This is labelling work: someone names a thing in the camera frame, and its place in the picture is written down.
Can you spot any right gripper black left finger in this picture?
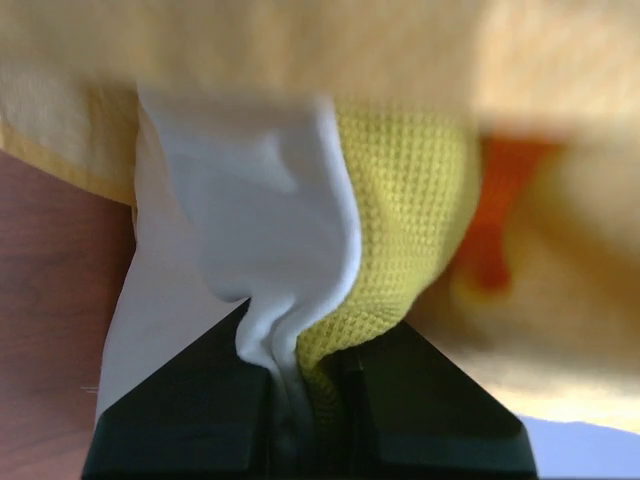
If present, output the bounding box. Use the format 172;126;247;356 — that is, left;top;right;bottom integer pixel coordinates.
82;303;271;479

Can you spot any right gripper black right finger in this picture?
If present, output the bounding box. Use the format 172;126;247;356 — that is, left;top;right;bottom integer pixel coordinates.
326;322;538;479

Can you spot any white pillow yellow edge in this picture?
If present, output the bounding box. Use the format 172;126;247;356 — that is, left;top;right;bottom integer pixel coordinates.
97;92;484;451

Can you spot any yellow pillowcase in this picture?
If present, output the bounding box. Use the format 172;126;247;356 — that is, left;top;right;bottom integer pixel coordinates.
0;0;640;434

